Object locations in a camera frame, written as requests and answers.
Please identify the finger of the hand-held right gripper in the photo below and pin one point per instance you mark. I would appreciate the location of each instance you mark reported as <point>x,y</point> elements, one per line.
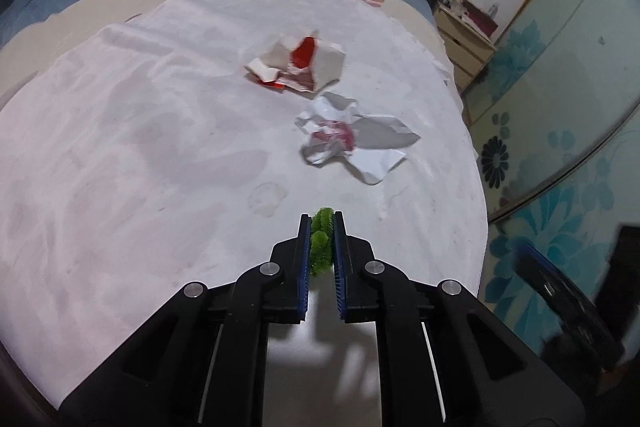
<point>565,297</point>

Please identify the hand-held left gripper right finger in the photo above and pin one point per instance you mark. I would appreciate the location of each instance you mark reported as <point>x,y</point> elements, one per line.
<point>340,269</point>

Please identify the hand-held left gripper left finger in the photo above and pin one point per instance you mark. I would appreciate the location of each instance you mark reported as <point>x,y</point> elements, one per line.
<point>302,269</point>

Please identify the green fuzzy scrap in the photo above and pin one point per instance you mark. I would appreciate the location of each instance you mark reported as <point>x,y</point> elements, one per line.
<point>320,242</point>

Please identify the red and white carton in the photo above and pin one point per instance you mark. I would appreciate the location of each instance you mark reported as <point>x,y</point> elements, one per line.
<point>325,63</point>

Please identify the crumpled white red-print paper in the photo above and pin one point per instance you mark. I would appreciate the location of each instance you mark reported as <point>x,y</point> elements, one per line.
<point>325,119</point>

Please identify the floral glass wardrobe door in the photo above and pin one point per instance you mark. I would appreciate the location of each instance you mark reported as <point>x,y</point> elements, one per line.
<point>560,117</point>

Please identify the white fleece blanket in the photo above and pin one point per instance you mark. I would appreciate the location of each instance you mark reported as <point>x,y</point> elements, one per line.
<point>150,167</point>

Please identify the cream nightstand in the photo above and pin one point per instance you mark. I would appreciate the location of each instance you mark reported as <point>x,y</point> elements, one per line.
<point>462,47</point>

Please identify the red folder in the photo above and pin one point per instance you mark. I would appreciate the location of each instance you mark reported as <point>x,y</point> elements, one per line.
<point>481,23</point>

